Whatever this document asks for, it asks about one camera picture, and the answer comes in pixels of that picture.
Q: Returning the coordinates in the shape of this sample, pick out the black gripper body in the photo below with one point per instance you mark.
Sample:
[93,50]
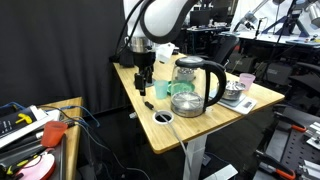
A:
[144,60]

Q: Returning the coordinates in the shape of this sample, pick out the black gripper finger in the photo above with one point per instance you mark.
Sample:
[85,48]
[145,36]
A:
[140,85]
[149,76]

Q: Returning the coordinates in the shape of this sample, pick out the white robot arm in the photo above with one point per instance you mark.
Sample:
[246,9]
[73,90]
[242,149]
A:
[163,16]

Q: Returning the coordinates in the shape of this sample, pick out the grey articulated lamp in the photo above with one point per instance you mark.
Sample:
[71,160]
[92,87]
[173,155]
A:
[248,16]

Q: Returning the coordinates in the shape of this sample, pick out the teal plastic cup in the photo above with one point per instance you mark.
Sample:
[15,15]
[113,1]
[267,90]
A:
[160,90]

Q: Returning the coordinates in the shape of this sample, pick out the small black box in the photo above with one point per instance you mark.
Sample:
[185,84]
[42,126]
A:
[126,59]

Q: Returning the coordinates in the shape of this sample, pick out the green plastic plate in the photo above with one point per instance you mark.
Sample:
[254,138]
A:
[168,88]

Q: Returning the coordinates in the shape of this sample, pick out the white plug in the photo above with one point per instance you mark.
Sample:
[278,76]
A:
[132,115]

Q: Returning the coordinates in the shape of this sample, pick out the black bar shaped device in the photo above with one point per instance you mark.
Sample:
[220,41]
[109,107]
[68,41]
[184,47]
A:
[175,51]

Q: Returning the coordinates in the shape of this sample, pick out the round steel black container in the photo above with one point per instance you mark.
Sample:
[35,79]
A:
[185,75]

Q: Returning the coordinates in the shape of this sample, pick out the background black monitor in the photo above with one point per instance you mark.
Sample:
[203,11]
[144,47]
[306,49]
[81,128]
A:
[220,14]
[199,18]

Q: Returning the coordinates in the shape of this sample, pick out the black mesh office chair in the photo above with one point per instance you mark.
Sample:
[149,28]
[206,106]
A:
[225,46]

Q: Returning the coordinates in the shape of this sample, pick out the black curtain backdrop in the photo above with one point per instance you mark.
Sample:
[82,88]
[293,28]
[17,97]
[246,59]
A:
[63,50]

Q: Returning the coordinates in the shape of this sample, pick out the white desk leg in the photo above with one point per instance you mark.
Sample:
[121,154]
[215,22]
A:
[195,156]

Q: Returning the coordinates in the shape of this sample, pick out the pink plastic cup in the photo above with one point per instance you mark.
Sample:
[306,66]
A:
[247,81]

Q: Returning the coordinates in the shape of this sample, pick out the orange plastic cup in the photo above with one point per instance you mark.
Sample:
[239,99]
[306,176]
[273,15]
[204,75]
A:
[53,134]

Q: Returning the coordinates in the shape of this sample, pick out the white kitchen scale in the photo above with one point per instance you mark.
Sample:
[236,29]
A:
[245,106]

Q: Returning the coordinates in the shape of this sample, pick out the white flat box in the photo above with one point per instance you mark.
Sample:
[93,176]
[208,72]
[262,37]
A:
[41,116]

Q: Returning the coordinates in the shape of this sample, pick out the grey metal tray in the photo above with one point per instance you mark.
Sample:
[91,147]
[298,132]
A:
[60,160]

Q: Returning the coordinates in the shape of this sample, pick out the black book yellow mark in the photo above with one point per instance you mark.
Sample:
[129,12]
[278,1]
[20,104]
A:
[13,124]

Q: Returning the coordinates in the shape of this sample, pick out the pink disc red rim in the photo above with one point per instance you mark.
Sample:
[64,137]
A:
[36,168]

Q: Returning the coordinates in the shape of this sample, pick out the yellow black screwdriver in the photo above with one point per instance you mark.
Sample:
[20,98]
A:
[20,165]

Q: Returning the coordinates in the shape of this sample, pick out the black padded office chair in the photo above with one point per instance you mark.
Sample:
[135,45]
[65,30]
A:
[300,80]

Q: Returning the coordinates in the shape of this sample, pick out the black perforated table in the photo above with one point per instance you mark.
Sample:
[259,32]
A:
[293,150]

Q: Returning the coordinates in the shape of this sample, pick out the blue triangular frame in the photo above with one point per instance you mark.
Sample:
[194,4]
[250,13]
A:
[280,26]

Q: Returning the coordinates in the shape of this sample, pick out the aluminium bracket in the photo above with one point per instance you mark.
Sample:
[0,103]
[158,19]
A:
[314,135]
[310,170]

